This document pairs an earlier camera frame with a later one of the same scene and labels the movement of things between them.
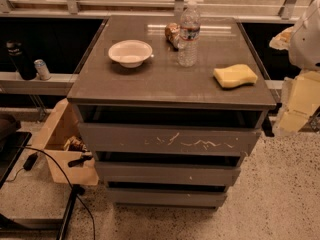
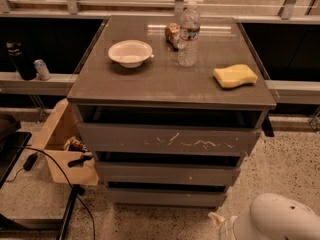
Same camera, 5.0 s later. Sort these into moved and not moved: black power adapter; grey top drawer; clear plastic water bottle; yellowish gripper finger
Moved: yellowish gripper finger
Not moved: grey top drawer; black power adapter; clear plastic water bottle
